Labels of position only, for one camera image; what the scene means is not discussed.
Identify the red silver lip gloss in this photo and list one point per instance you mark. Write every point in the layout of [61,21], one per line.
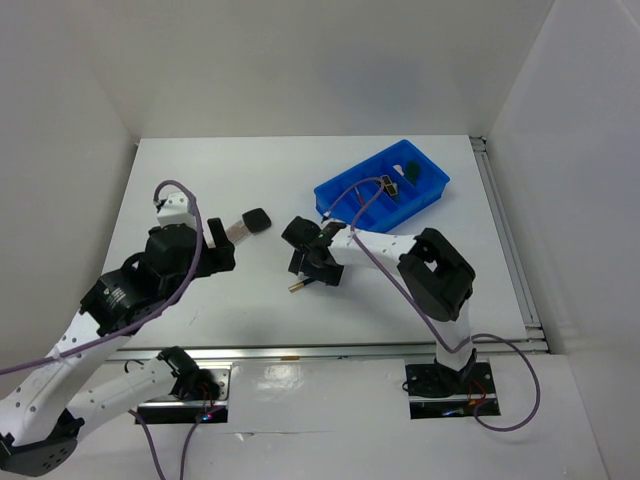
[360,197]

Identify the aluminium front rail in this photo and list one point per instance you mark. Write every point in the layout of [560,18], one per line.
[333,351]

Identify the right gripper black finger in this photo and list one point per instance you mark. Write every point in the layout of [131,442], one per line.
[297,262]
[329,275]

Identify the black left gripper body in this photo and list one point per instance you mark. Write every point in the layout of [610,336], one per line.
[155,228]

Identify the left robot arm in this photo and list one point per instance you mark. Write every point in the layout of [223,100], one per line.
[50,412]

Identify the dark green labelled round puff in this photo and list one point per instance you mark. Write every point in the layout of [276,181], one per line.
[412,170]

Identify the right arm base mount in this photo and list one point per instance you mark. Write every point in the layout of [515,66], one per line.
[430,396]

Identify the black square compact case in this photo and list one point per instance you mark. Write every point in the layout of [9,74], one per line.
[256,220]

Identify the blue divided plastic bin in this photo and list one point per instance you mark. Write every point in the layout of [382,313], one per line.
[383,191]

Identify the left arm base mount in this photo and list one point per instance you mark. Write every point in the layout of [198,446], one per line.
[204,399]

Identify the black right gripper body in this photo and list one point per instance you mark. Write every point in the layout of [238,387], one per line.
[308,261]

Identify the beige makeup sponge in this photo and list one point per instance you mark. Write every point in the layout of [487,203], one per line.
[397,169]

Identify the gold capped dark pencil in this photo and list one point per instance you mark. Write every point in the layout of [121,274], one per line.
[301,284]

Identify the clear nude eyeshadow palette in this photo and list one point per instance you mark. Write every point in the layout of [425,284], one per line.
[237,232]

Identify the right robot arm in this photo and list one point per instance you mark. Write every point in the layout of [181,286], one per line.
[426,268]

